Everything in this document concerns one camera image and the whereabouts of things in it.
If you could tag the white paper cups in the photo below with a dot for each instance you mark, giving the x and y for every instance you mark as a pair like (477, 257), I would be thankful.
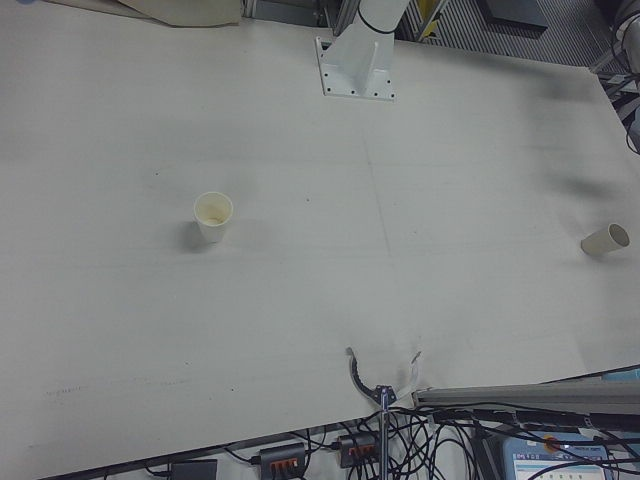
(214, 222)

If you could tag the beige paper cup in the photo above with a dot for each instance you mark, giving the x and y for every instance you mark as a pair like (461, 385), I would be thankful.
(602, 242)

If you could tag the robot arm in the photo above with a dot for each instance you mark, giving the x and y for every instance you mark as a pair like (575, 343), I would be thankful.
(631, 20)

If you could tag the silver metal rod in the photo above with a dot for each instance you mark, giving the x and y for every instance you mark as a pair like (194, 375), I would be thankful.
(383, 435)

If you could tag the black hub with orange ports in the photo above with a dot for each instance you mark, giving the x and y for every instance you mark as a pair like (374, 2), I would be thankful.
(282, 457)
(357, 450)

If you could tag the flat black box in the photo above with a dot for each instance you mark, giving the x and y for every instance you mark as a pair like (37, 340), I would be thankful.
(194, 470)

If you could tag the teach pendant with red button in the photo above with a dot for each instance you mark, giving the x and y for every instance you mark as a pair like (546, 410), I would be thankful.
(575, 465)

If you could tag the silver curved clamp bracket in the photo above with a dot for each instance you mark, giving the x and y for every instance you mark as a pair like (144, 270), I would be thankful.
(385, 392)

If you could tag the white pedestal mount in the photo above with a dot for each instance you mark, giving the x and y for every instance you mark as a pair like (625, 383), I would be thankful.
(357, 60)

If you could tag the aluminium extrusion post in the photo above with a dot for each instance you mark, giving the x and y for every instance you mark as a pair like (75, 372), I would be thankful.
(525, 395)

